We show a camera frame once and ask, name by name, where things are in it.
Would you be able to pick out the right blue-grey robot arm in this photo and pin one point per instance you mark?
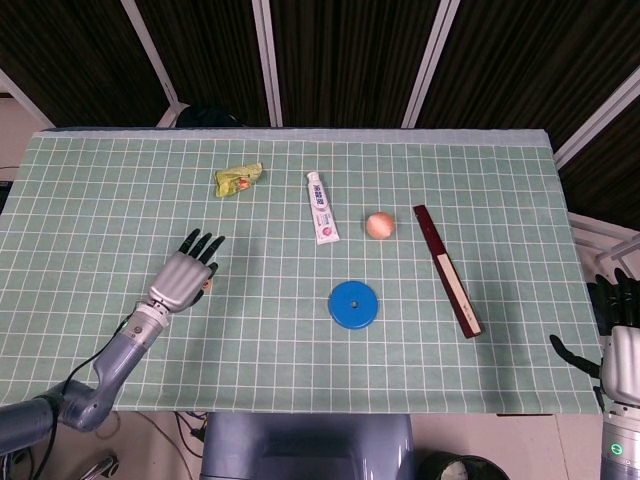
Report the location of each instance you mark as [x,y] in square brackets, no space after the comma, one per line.
[620,450]

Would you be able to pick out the blue-grey robot torso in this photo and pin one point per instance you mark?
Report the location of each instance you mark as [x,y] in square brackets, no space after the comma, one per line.
[300,450]

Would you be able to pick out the white partition frame post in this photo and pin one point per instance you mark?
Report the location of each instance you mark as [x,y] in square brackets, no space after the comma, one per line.
[25,100]
[268,65]
[430,62]
[600,119]
[150,52]

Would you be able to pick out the white metal frame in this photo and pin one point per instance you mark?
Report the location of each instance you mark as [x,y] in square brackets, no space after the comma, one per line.
[590,235]

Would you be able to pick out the cream round chess piece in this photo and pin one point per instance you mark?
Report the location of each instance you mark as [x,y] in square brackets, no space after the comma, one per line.
[209,286]

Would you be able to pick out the peach coloured ball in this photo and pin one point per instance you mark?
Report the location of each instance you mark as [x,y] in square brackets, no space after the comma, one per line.
[381,225]

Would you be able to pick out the chrome metal bracket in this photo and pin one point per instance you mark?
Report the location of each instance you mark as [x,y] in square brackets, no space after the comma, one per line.
[102,467]

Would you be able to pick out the green checkered tablecloth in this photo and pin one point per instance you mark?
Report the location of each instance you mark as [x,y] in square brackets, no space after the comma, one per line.
[300,365]

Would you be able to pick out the white toothpaste tube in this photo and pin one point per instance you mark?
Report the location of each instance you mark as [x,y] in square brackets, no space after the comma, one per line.
[322,215]

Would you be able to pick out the blue disc with hole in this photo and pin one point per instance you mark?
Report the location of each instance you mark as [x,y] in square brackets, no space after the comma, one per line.
[345,312]

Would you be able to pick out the dark red folded fan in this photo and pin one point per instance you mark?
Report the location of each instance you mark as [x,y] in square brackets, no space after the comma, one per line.
[430,232]

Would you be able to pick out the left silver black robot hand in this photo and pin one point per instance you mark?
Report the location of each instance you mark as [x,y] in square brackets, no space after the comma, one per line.
[177,282]

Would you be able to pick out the green crumpled snack packet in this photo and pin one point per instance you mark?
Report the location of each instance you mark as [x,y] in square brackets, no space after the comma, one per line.
[235,181]

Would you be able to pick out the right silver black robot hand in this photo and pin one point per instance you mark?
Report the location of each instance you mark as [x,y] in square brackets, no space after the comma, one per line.
[622,365]

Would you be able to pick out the black object behind table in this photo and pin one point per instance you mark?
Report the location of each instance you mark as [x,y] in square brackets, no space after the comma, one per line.
[205,117]

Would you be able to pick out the black round bin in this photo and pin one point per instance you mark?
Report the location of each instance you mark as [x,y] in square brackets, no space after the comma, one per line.
[440,470]

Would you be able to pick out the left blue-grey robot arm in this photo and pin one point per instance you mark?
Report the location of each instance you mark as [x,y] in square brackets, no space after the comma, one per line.
[120,360]

